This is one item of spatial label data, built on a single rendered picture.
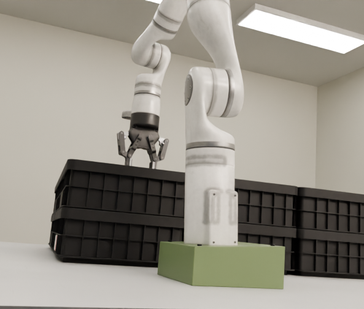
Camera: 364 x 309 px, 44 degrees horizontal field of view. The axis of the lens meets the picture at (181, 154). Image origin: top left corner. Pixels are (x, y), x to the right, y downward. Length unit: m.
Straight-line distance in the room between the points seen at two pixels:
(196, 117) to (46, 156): 3.76
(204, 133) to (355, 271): 0.69
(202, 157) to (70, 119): 3.85
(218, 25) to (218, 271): 0.47
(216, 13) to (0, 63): 3.89
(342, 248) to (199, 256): 0.64
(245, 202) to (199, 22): 0.47
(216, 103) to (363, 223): 0.67
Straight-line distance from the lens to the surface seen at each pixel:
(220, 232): 0.79
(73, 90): 4.69
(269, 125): 5.43
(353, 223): 1.33
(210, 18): 0.93
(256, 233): 1.16
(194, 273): 0.74
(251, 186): 1.16
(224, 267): 0.76
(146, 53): 1.19
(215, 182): 0.79
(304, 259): 1.24
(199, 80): 0.82
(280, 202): 1.21
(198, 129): 0.80
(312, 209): 1.25
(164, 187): 1.09
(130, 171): 1.06
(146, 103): 1.15
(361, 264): 1.35
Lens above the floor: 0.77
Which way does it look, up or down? 11 degrees up
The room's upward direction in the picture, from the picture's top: 4 degrees clockwise
